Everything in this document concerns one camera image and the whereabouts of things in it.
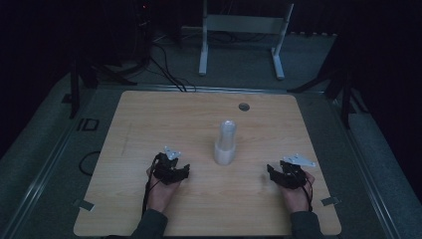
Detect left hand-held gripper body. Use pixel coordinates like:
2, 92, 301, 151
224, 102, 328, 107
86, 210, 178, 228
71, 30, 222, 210
152, 145, 182, 186

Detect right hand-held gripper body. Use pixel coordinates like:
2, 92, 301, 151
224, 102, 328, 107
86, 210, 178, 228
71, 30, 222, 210
277, 152, 317, 190

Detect stack of clear plastic cups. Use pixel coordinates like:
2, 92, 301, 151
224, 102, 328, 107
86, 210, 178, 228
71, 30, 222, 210
213, 119, 238, 166

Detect person's right hand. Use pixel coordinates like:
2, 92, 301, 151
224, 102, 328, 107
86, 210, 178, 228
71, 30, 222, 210
278, 170, 316, 213

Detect person's left hand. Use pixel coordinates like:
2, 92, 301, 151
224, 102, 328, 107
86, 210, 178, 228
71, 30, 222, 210
145, 165, 182, 213

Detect grey tape strip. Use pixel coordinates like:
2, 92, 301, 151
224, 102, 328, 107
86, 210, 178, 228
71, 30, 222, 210
320, 196, 341, 207
73, 198, 96, 212

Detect black metal stand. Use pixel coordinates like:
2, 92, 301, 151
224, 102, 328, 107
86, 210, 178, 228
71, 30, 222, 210
61, 58, 137, 120
287, 33, 369, 129

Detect dark equipment tower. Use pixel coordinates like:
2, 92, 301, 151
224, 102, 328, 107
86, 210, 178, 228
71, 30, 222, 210
132, 0, 153, 68

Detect white power strip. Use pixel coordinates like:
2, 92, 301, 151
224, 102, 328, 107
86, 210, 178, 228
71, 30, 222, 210
290, 31, 337, 38

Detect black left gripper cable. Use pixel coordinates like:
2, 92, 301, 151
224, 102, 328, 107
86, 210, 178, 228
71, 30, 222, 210
141, 153, 160, 217

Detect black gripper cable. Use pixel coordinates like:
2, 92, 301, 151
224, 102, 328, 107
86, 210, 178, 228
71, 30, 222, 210
141, 153, 160, 217
300, 177, 316, 213

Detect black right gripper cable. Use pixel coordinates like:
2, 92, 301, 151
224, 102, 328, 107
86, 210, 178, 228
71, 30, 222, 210
300, 177, 316, 213

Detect black cable loop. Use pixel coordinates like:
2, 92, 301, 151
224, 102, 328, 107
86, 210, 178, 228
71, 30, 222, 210
78, 150, 102, 177

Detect black floor cables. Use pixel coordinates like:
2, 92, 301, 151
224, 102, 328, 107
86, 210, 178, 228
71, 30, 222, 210
148, 43, 197, 93

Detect white metal stand frame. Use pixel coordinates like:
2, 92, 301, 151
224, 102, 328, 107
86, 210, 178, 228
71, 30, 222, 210
198, 0, 296, 81

